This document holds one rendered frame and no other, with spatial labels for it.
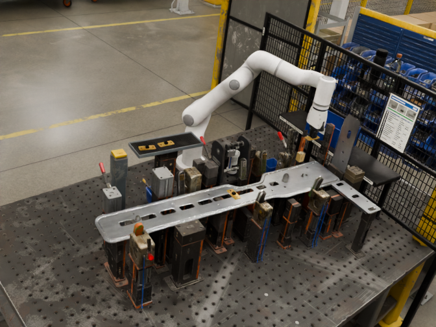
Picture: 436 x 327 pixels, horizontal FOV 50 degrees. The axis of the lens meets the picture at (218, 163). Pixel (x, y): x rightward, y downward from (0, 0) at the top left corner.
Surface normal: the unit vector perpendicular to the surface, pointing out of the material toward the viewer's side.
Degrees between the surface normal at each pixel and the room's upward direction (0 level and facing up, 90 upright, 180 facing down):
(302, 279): 0
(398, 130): 90
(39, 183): 0
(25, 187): 0
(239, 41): 89
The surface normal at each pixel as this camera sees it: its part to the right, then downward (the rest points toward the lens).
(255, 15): -0.77, 0.28
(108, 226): 0.12, -0.84
